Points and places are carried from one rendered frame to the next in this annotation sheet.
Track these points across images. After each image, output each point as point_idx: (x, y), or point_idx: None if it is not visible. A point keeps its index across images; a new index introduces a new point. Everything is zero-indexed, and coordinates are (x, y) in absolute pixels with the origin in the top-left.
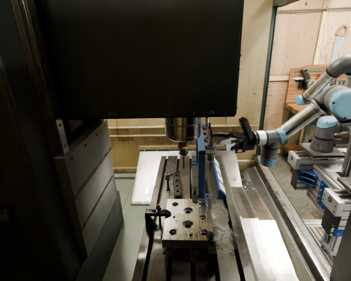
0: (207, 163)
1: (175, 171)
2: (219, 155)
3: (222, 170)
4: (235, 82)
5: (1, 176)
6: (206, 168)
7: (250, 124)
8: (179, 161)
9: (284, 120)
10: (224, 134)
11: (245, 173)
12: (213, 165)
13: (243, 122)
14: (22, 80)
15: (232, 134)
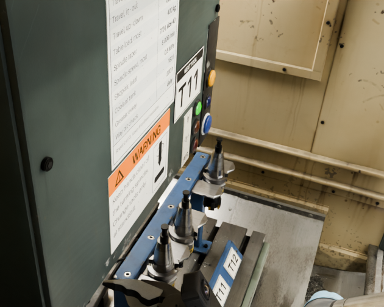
0: (216, 251)
1: (121, 255)
2: (261, 234)
3: (238, 292)
4: (28, 261)
5: None
6: (202, 268)
7: (380, 169)
8: None
9: None
10: (140, 295)
11: (333, 285)
12: (213, 275)
13: (184, 299)
14: None
15: (161, 304)
